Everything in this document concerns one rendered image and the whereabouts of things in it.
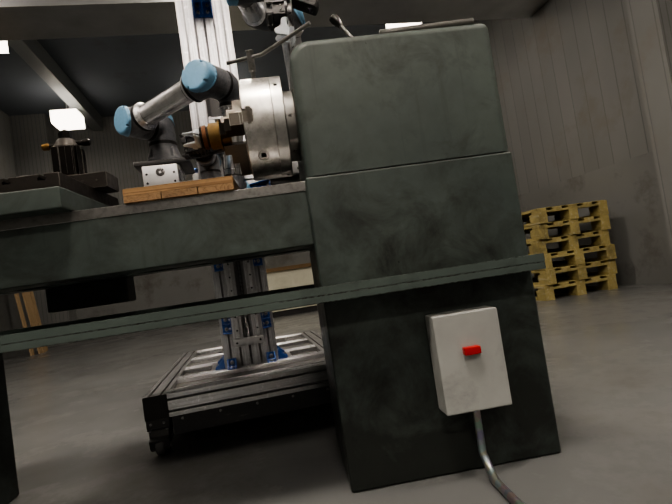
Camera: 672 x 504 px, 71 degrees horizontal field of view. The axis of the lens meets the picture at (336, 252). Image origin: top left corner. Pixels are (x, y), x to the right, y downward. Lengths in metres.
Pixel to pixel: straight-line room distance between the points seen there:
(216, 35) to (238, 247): 1.45
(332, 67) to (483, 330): 0.83
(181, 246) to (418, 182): 0.69
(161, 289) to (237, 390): 8.58
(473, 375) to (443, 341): 0.12
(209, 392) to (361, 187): 1.08
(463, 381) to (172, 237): 0.88
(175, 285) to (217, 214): 9.09
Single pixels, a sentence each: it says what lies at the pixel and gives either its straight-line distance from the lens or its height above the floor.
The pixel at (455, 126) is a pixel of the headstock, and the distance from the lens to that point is 1.44.
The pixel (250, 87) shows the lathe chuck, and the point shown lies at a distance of 1.50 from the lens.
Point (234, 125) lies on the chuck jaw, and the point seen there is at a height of 1.06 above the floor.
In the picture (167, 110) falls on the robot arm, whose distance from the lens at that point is 2.02.
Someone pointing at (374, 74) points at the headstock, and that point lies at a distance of 1.43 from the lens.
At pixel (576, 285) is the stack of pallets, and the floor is 0.10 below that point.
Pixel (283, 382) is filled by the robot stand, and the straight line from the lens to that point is 1.98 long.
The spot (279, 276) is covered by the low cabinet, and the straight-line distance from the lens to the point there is 8.01.
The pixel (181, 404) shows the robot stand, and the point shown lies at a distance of 2.00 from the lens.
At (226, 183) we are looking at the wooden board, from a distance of 1.37.
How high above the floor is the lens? 0.59
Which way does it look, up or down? 2 degrees up
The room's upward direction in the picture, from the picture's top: 9 degrees counter-clockwise
